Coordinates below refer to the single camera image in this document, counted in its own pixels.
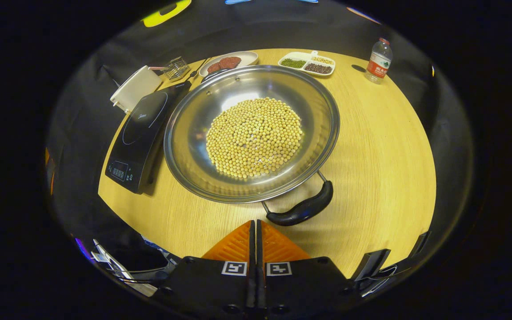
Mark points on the large pile of soybeans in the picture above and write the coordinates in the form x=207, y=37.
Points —
x=256, y=138

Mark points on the small heap of soybeans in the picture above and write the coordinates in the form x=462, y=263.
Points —
x=322, y=60

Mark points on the brown steak piece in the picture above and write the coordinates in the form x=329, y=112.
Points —
x=214, y=67
x=231, y=62

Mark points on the white toaster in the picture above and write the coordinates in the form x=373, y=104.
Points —
x=136, y=89

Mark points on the black induction cooktop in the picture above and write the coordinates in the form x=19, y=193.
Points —
x=136, y=142

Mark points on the red white striped straw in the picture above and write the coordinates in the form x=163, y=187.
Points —
x=157, y=68

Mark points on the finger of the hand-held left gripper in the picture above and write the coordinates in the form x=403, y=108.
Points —
x=46, y=156

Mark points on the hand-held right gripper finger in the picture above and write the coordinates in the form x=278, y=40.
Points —
x=260, y=249
x=252, y=249

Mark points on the white round plate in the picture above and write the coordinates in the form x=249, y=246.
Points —
x=249, y=57

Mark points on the clear plastic water bottle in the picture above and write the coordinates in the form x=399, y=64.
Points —
x=378, y=64

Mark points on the white divided dish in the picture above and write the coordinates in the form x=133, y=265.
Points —
x=298, y=55

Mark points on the pile of green mung beans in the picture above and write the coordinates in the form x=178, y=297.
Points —
x=292, y=63

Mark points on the black backdrop cloth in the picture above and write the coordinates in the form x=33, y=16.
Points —
x=105, y=53

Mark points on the pile of dark red beans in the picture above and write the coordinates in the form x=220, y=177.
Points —
x=318, y=68

